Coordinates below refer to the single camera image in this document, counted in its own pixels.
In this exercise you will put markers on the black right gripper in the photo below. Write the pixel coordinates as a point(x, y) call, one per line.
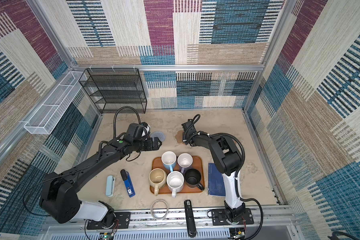
point(184, 136)

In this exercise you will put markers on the white mesh wall basket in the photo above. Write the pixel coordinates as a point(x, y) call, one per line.
point(45, 119)

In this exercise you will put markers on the light blue glasses case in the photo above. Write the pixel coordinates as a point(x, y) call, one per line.
point(110, 184)

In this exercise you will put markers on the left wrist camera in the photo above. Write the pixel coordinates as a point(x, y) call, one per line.
point(146, 130)

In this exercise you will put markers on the beige mug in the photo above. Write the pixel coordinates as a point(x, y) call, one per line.
point(157, 179)

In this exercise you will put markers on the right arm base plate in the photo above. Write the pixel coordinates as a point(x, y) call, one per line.
point(219, 218)

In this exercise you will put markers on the dark blue book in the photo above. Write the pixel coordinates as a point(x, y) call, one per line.
point(215, 182)

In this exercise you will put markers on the black wire shelf rack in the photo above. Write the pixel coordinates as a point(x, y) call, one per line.
point(111, 89)

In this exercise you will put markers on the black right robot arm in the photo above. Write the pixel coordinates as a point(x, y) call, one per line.
point(229, 156)

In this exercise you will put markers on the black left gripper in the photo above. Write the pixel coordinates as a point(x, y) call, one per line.
point(151, 147)

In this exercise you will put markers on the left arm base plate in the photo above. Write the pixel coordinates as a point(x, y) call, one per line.
point(120, 220)

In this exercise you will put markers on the light blue mug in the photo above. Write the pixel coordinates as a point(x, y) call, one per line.
point(169, 160)

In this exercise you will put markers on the black mug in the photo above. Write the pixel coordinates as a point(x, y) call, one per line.
point(193, 179)

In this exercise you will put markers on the blue black utility knife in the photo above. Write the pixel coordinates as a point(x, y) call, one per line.
point(128, 183)

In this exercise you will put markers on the black handheld device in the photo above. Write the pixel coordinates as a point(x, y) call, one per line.
point(190, 221)

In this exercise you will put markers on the blue woven round coaster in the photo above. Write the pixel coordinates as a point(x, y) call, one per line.
point(160, 135)

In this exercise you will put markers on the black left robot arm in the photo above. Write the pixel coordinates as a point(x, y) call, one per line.
point(59, 191)

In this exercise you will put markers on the cork flower shaped coaster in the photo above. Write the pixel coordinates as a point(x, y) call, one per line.
point(179, 137)

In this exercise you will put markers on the purple mug white inside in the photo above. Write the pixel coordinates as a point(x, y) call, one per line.
point(185, 162)

